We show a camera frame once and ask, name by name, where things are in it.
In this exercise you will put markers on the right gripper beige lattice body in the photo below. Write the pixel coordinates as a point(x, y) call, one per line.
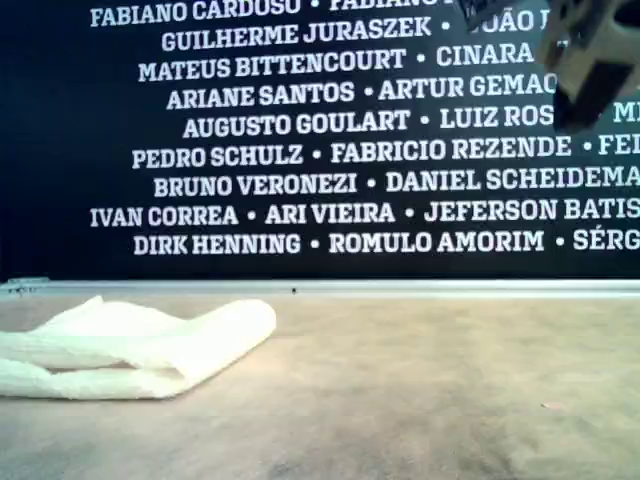
point(590, 9)

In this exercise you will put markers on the right gripper moving beige finger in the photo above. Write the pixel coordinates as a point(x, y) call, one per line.
point(580, 70)

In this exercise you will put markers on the cream white terry cloth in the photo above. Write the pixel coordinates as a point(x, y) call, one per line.
point(125, 345)

